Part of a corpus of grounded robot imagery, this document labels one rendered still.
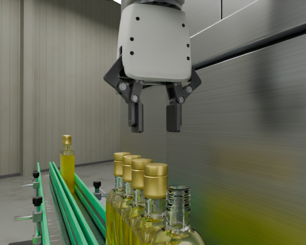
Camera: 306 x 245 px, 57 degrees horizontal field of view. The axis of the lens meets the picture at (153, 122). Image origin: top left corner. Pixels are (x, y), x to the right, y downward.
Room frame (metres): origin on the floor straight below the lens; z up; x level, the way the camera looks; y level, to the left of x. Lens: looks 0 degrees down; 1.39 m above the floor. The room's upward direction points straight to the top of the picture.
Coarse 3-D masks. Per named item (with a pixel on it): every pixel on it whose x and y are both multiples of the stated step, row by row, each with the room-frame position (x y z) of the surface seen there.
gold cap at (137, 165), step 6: (132, 162) 0.44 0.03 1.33; (138, 162) 0.43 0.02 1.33; (144, 162) 0.43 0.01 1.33; (150, 162) 0.44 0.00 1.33; (132, 168) 0.44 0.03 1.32; (138, 168) 0.44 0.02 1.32; (132, 174) 0.44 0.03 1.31; (138, 174) 0.43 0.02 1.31; (132, 180) 0.44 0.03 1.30; (138, 180) 0.43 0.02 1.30; (132, 186) 0.44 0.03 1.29; (138, 186) 0.43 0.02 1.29
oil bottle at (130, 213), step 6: (132, 204) 0.45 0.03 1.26; (126, 210) 0.45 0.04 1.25; (132, 210) 0.43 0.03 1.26; (138, 210) 0.43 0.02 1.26; (144, 210) 0.43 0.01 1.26; (126, 216) 0.44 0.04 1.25; (132, 216) 0.42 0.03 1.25; (126, 222) 0.44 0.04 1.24; (132, 222) 0.42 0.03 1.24; (126, 228) 0.43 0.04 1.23; (126, 234) 0.43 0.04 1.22; (126, 240) 0.43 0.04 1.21
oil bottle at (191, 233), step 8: (160, 232) 0.34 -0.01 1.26; (168, 232) 0.33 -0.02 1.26; (176, 232) 0.33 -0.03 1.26; (184, 232) 0.33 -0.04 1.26; (192, 232) 0.34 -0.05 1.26; (152, 240) 0.35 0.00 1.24; (160, 240) 0.33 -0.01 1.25; (168, 240) 0.32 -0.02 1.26; (176, 240) 0.32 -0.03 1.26; (184, 240) 0.32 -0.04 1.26; (192, 240) 0.33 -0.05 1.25; (200, 240) 0.33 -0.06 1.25
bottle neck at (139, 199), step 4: (136, 192) 0.44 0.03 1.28; (140, 192) 0.44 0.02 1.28; (136, 196) 0.44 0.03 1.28; (140, 196) 0.44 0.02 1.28; (136, 200) 0.44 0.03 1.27; (140, 200) 0.44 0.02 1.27; (144, 200) 0.44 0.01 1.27; (136, 204) 0.44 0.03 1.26; (140, 204) 0.44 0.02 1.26; (144, 204) 0.44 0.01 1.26
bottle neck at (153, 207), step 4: (148, 200) 0.39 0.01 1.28; (152, 200) 0.38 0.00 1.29; (156, 200) 0.38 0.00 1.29; (160, 200) 0.38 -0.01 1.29; (164, 200) 0.39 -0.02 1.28; (148, 204) 0.39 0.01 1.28; (152, 204) 0.38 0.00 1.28; (156, 204) 0.38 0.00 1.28; (160, 204) 0.38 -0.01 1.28; (164, 204) 0.39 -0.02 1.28; (148, 208) 0.39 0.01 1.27; (152, 208) 0.38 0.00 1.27; (156, 208) 0.38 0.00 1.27; (160, 208) 0.38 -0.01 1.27; (164, 208) 0.39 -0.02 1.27; (148, 212) 0.39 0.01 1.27; (152, 212) 0.38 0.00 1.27; (156, 212) 0.38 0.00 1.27; (160, 212) 0.38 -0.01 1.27; (164, 212) 0.39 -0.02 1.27
